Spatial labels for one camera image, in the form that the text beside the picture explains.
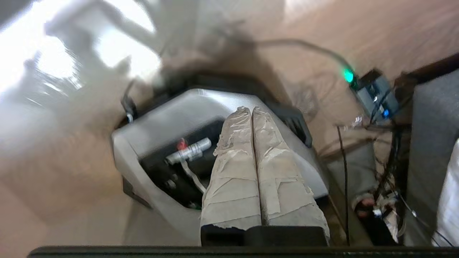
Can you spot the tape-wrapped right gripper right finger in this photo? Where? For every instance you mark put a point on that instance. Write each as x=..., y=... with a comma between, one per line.
x=283, y=186

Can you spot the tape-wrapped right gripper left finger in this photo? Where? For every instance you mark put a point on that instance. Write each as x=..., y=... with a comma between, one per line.
x=233, y=179

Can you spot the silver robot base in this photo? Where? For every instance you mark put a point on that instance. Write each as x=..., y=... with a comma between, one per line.
x=161, y=122

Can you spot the black hub with green light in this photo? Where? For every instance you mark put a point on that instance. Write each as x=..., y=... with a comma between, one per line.
x=376, y=95

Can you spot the grey fabric furniture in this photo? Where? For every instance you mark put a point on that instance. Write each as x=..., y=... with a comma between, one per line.
x=426, y=143

